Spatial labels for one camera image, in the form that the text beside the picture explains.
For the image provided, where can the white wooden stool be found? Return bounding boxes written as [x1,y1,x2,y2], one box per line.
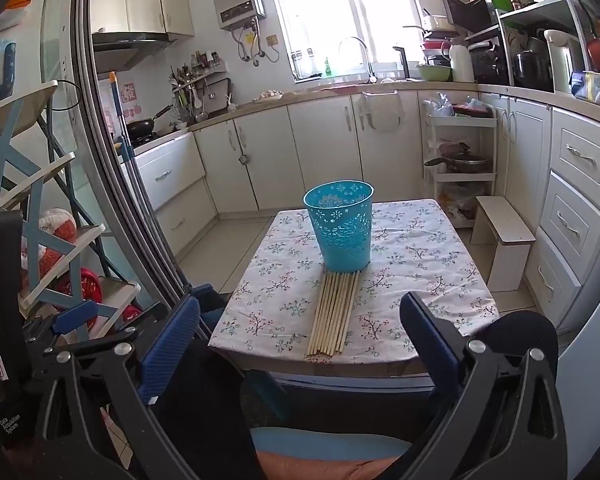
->
[470,196,537,292]

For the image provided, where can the black wok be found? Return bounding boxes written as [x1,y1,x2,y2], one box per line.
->
[125,105,173,142]

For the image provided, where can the pan with lid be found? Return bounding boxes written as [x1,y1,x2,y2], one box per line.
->
[424,152,493,175]

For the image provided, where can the kitchen window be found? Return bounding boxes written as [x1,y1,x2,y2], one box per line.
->
[265,0,448,83]

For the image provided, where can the black microwave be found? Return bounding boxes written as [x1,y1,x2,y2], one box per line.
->
[440,0,501,36]

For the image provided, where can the white trolley rack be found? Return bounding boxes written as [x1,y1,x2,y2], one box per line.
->
[422,105,498,228]

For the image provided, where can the blue seat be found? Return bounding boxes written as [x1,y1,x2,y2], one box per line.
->
[252,427,412,461]

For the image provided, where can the floral tablecloth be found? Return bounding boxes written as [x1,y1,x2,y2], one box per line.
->
[207,199,501,366]

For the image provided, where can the white thermos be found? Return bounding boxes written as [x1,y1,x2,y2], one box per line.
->
[449,42,476,83]

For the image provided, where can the grey sliding door frame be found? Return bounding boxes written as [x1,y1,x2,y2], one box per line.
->
[72,0,216,321]

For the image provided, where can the wall utensil rack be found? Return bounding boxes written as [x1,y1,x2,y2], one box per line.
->
[169,62,231,126]

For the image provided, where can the white counter shelf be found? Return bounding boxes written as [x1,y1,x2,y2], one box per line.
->
[497,0,588,93]

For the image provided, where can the green bowl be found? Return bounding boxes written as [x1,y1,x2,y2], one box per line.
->
[416,63,453,82]

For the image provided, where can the blue and cream shoe rack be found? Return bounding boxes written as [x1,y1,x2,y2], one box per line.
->
[0,80,142,343]

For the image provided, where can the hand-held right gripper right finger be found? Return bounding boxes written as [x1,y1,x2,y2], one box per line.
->
[399,291,568,480]

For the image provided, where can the white hanging bin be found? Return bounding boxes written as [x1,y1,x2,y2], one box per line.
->
[357,91,403,131]

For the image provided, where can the white kitchen base cabinets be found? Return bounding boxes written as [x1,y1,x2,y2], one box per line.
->
[130,82,600,333]

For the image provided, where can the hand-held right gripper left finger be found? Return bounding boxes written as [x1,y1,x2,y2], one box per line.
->
[32,294,202,480]

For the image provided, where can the blue perforated basket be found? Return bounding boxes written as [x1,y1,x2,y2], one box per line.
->
[302,179,375,273]

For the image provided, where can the person's right leg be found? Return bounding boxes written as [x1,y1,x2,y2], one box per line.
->
[480,310,561,361]

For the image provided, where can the black air fryer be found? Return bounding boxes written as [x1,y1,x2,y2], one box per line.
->
[469,42,511,86]

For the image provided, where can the set of wooden chopsticks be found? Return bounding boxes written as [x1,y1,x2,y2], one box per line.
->
[306,270,361,358]

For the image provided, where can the red and white plush slipper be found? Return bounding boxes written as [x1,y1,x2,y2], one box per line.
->
[22,208,78,281]

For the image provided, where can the chrome faucet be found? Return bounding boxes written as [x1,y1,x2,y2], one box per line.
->
[337,36,378,84]

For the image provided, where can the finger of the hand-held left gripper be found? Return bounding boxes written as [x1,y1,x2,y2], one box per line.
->
[22,299,131,361]

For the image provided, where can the white upper cabinets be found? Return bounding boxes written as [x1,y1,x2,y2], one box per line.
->
[89,0,196,38]

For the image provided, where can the range hood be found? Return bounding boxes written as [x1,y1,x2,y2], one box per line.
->
[91,31,178,73]

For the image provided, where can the red paper wall decals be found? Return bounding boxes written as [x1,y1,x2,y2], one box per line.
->
[121,82,142,117]

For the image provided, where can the person's right hand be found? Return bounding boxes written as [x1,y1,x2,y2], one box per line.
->
[256,451,403,480]

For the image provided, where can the person's left leg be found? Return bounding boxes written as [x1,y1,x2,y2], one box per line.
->
[155,337,263,480]

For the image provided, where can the white electric kettle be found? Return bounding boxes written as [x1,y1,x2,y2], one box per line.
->
[544,29,581,93]

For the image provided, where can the blue packet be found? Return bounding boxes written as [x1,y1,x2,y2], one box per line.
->
[570,71,600,111]

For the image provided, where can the person's leg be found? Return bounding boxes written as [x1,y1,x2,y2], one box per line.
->
[480,310,561,361]
[155,337,263,480]

